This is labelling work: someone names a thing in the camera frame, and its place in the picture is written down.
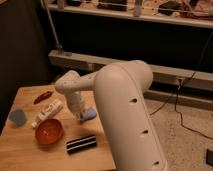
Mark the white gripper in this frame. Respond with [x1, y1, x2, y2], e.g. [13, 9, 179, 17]
[66, 92, 85, 121]

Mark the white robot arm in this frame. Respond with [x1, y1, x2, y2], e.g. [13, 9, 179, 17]
[55, 60, 169, 171]

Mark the white tube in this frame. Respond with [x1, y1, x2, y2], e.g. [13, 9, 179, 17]
[31, 99, 63, 128]

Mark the black white striped block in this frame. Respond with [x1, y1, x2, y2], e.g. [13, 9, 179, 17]
[66, 135, 97, 154]

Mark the orange bowl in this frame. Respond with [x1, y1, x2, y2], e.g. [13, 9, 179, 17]
[35, 119, 63, 145]

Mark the red chili pepper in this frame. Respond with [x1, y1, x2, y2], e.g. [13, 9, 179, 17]
[33, 91, 53, 104]

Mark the blue cloth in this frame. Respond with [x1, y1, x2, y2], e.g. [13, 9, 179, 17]
[9, 109, 27, 126]

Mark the metal pole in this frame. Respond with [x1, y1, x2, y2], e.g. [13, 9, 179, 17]
[42, 0, 63, 52]

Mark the cluttered shelf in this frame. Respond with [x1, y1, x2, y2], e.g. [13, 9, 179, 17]
[47, 0, 213, 29]

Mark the black cable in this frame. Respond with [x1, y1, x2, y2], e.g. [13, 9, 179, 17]
[149, 31, 213, 141]

